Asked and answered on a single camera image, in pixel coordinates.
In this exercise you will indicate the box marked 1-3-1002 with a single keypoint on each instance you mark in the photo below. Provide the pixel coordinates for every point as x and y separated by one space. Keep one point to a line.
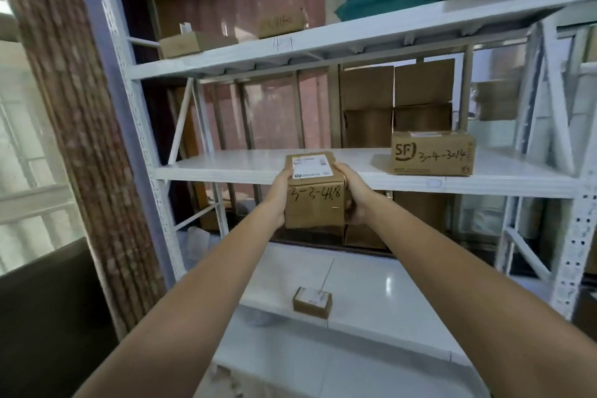
186 45

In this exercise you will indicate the grey sliding window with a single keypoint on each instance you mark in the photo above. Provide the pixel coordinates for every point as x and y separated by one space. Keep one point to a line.
333 99

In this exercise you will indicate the bright glass window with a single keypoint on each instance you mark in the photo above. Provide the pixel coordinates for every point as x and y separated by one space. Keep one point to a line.
28 155

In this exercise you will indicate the person's left forearm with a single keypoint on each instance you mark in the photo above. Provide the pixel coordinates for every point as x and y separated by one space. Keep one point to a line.
186 318

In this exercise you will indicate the cardboard box with black logo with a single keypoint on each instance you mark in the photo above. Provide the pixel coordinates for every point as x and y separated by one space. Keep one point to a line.
434 160

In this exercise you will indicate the flattened brown carton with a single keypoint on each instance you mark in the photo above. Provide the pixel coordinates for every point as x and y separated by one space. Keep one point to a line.
422 85
366 90

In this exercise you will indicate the brown patterned curtain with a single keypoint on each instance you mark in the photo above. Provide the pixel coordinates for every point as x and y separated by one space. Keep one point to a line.
70 108

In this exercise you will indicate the person's left hand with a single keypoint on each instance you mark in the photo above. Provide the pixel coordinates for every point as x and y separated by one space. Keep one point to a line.
275 202

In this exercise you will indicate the person's right forearm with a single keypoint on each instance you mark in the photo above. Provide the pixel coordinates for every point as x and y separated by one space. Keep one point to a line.
466 295

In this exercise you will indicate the cube box marked 3-3-418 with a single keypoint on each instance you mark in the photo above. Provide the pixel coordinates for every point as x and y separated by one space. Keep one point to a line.
317 206

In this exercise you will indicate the small box marked 2-3-8160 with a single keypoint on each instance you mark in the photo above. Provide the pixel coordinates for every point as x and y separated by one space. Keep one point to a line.
280 24

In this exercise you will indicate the person's right hand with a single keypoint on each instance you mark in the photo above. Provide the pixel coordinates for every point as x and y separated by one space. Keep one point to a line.
364 202

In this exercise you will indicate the labelled box shelved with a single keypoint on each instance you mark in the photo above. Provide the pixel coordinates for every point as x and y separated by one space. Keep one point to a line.
310 306

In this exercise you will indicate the white metal shelving rack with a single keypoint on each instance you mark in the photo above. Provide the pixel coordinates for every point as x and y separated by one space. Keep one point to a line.
233 169

